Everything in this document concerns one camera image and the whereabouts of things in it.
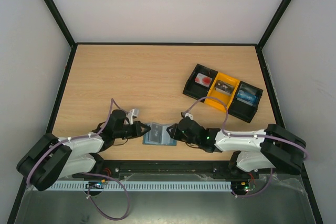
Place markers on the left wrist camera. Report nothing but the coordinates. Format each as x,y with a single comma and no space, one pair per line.
132,114

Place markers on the black plastic bin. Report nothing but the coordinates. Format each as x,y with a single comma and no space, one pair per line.
195,90

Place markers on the black bin with blue cards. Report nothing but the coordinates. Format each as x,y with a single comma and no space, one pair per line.
244,111

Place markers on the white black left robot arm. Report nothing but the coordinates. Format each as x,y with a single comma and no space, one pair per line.
53,158

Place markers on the white slotted cable duct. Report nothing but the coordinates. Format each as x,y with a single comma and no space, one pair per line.
141,186

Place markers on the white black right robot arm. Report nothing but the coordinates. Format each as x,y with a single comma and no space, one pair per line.
273,147

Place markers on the dark card in yellow bin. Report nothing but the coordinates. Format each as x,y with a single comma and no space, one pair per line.
224,87

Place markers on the blue cards stack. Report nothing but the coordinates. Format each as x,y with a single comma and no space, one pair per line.
247,95

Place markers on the yellow plastic bin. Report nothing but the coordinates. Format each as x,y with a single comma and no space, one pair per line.
220,97

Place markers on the white card red circles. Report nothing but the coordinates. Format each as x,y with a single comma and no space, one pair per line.
203,79

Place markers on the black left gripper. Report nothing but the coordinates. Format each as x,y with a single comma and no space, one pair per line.
137,130

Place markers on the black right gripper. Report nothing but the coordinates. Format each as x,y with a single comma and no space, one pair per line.
177,131

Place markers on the teal leather card holder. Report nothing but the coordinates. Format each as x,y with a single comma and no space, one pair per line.
166,139

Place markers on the black vip card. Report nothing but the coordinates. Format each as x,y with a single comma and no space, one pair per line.
155,134

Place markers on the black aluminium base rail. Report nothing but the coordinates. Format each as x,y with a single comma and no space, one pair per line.
214,169

